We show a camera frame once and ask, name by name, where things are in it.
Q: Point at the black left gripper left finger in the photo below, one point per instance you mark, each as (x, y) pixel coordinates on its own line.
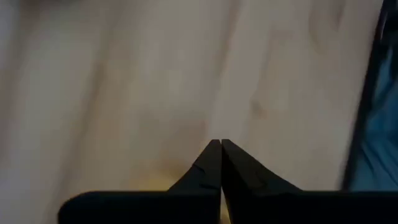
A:
(205, 174)

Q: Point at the teal plastic bin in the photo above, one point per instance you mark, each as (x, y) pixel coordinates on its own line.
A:
(382, 124)

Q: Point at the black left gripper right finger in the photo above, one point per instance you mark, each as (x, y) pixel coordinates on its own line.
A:
(242, 174)

